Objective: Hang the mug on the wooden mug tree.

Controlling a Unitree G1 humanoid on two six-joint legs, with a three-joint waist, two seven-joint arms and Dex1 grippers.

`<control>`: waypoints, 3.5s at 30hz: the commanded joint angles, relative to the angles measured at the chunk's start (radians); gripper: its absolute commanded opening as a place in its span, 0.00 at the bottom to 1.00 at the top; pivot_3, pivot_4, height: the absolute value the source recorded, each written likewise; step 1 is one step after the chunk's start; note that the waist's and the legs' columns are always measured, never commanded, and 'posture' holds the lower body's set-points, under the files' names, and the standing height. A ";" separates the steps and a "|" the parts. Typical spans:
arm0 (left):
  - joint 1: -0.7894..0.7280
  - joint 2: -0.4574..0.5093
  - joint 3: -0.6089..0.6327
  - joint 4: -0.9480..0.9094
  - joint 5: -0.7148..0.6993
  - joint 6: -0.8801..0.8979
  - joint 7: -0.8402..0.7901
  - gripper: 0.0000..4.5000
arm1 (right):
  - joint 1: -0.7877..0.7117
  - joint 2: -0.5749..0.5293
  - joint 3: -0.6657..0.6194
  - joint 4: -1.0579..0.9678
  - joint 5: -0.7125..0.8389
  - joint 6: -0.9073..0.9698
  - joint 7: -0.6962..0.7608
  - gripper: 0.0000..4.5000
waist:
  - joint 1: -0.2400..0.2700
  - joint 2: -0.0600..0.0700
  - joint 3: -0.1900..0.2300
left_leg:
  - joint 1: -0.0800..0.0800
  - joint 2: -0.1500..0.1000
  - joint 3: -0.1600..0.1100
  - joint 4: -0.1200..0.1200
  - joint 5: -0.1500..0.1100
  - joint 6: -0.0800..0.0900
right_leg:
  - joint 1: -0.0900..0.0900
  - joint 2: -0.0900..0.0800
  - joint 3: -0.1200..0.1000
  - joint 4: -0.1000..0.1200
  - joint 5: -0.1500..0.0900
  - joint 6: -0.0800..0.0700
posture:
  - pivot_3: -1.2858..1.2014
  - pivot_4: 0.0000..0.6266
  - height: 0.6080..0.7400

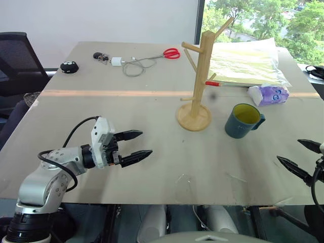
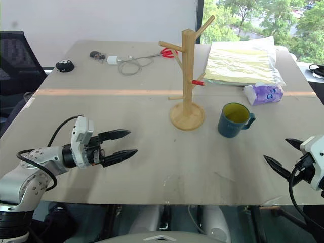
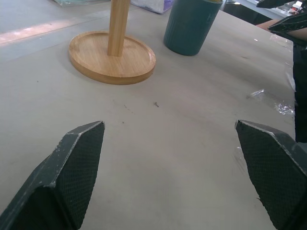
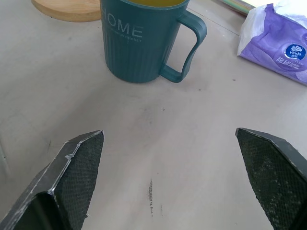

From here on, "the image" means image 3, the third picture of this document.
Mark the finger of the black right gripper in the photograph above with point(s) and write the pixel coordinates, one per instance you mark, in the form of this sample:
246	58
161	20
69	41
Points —
289	26
275	3

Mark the red white small box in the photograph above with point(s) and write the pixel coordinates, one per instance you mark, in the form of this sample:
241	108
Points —
296	7

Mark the white purple plastic bag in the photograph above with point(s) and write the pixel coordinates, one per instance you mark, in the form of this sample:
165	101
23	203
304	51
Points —
153	4

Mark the wooden stand with round base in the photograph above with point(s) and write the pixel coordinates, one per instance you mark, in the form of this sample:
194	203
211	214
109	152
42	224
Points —
112	55

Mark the teal ribbed cup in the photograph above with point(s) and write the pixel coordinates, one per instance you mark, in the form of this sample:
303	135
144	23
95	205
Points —
189	26

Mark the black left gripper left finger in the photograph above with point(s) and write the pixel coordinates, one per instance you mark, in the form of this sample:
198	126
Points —
72	172

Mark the small dark screw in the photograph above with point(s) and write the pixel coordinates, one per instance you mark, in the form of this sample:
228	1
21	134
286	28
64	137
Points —
156	104

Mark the crumpled clear tape piece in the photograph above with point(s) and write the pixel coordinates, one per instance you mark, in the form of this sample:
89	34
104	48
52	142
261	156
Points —
255	94

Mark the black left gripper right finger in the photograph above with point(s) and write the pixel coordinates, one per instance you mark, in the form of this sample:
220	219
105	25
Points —
271	167

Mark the clear greenish plastic bag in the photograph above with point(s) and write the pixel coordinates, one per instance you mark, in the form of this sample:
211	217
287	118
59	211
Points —
67	2

